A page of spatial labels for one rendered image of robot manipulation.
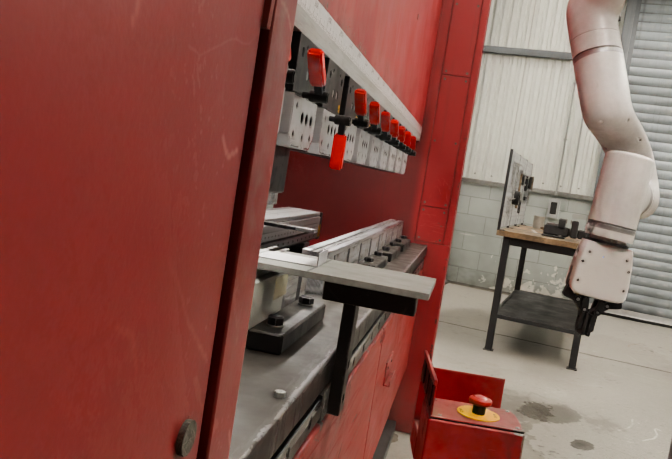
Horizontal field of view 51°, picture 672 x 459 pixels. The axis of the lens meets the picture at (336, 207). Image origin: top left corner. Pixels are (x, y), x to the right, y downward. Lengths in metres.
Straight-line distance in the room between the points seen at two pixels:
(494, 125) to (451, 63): 5.43
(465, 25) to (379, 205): 0.90
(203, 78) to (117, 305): 0.06
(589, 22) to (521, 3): 7.54
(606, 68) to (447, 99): 1.93
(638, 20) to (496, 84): 1.68
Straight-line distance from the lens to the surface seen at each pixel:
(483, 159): 8.67
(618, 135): 1.41
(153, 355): 0.18
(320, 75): 1.03
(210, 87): 0.19
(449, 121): 3.26
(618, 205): 1.33
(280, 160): 1.13
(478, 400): 1.25
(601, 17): 1.43
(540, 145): 8.65
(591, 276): 1.34
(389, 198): 3.26
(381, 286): 1.01
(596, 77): 1.39
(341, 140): 1.26
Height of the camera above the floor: 1.15
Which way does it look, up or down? 3 degrees down
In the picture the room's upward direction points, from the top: 9 degrees clockwise
